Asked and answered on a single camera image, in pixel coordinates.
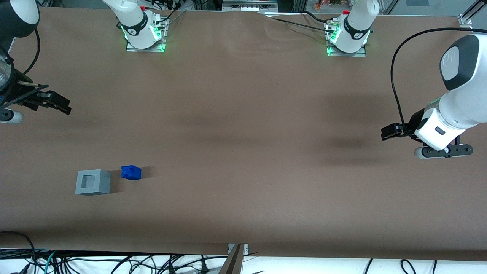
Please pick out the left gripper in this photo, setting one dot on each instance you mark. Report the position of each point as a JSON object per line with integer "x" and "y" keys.
{"x": 415, "y": 122}

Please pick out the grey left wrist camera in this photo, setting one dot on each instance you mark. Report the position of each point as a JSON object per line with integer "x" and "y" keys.
{"x": 445, "y": 151}

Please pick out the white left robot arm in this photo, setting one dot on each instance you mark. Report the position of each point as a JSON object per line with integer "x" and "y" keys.
{"x": 464, "y": 95}

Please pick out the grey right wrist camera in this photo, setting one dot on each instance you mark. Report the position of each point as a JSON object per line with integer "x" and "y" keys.
{"x": 11, "y": 117}

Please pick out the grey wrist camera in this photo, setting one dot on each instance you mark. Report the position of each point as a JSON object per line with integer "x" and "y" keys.
{"x": 11, "y": 117}
{"x": 445, "y": 151}

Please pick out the grey network switch box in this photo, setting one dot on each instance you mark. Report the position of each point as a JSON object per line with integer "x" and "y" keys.
{"x": 249, "y": 5}

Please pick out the brown table cover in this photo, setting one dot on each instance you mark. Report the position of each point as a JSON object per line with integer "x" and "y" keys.
{"x": 243, "y": 152}

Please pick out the gray square base block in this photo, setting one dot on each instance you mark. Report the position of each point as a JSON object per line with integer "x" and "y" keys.
{"x": 93, "y": 182}

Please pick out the aluminium corner frame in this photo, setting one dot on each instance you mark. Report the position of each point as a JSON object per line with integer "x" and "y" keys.
{"x": 470, "y": 17}

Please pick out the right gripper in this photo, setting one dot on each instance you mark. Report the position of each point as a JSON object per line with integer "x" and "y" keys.
{"x": 18, "y": 94}

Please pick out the blue plastic part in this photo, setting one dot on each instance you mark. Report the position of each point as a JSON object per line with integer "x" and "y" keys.
{"x": 131, "y": 172}

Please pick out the aluminium profile post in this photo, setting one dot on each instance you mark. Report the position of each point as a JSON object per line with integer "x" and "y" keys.
{"x": 233, "y": 262}

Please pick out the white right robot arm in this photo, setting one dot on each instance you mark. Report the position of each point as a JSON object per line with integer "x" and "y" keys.
{"x": 133, "y": 23}

